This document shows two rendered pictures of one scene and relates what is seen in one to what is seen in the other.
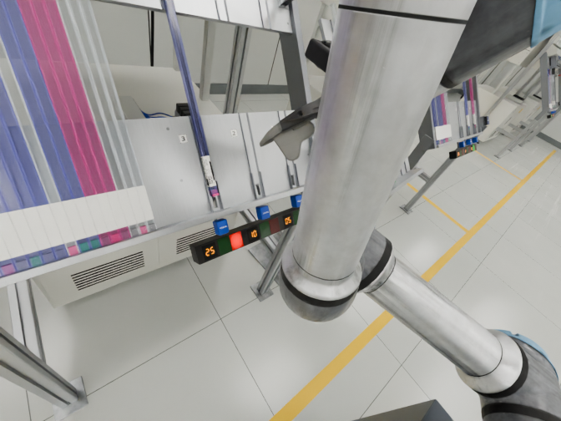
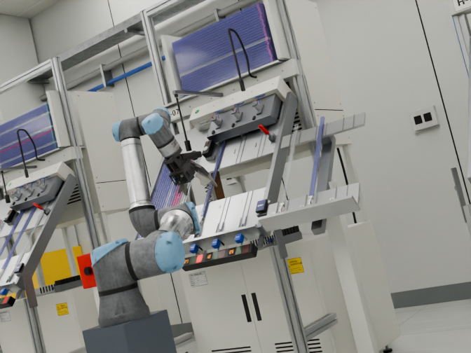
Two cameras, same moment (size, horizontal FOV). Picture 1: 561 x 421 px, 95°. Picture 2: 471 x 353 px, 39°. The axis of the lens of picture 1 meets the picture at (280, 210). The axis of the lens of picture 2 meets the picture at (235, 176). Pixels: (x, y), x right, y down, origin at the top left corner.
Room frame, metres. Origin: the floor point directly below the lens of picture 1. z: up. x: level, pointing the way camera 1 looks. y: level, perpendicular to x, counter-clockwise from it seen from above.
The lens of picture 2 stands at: (0.45, -2.46, 0.74)
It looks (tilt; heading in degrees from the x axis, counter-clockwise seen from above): 4 degrees up; 87
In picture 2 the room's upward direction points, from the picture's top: 13 degrees counter-clockwise
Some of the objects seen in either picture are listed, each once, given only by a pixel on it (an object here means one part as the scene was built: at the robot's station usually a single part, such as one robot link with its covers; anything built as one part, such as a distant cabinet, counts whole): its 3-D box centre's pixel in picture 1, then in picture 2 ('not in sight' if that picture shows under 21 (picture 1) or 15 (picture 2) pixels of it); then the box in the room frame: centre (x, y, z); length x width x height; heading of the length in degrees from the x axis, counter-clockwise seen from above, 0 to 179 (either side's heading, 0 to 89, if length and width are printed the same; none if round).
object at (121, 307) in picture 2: not in sight; (121, 303); (0.12, -0.49, 0.60); 0.15 x 0.15 x 0.10
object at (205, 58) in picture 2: not in sight; (228, 52); (0.68, 0.51, 1.52); 0.51 x 0.13 x 0.27; 143
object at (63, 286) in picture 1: (127, 176); (293, 307); (0.71, 0.64, 0.31); 0.70 x 0.65 x 0.62; 143
